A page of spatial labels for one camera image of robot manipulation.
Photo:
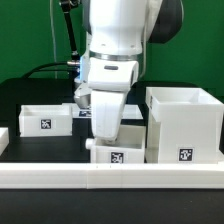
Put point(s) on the white marker sheet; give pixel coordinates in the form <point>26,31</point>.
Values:
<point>130,112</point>

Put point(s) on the white drawer front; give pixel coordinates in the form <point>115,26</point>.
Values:
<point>129,148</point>

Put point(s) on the white corner fence rail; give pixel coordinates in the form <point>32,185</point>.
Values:
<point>104,176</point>

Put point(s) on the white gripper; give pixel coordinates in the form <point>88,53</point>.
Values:
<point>110,82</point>

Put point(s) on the white drawer cabinet box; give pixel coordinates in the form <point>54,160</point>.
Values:
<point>184,126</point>

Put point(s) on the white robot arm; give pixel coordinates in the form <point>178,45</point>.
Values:
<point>115,57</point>

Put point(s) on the white drawer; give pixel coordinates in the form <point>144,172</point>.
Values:
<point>129,148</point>
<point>45,120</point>

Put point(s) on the white block left edge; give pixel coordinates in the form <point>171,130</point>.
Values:
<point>4,139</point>

